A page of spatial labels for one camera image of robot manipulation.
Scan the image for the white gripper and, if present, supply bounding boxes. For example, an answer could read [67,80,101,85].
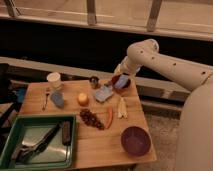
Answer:
[114,56,140,75]

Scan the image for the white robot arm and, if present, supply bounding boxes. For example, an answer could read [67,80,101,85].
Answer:
[115,39,213,171]

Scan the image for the small metal cup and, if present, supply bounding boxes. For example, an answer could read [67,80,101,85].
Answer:
[89,76,99,89]

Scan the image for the white plastic cup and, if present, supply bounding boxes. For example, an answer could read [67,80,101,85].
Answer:
[47,72,61,89]

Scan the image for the red bowl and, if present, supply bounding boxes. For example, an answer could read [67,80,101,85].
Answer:
[111,74,131,92]

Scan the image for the yellow round fruit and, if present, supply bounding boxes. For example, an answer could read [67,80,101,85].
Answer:
[77,93,89,106]

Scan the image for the bunch of dark grapes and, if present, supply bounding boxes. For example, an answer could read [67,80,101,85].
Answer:
[80,109,105,130]

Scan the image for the wooden table board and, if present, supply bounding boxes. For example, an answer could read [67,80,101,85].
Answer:
[19,80,157,169]

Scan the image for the purple bowl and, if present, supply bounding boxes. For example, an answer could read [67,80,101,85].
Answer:
[121,126,151,157]

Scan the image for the metal fork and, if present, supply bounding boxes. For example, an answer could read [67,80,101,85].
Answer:
[42,88,50,111]

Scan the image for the dark brush block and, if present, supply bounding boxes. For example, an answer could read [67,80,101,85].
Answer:
[62,121,71,146]

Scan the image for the green tray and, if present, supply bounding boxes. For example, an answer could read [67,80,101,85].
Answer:
[0,115,76,171]

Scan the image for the black tongs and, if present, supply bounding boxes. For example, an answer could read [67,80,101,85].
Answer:
[11,123,61,163]

